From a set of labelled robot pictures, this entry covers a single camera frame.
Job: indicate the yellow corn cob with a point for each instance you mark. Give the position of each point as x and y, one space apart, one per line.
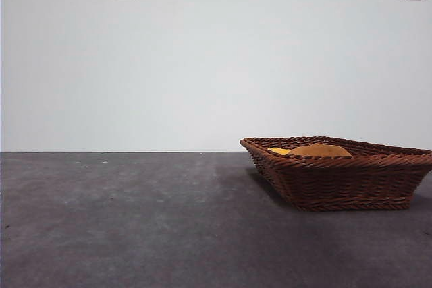
278 150

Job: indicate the brown potato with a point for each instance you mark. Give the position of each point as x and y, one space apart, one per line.
320 150

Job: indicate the brown wicker basket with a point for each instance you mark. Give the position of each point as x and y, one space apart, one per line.
337 183

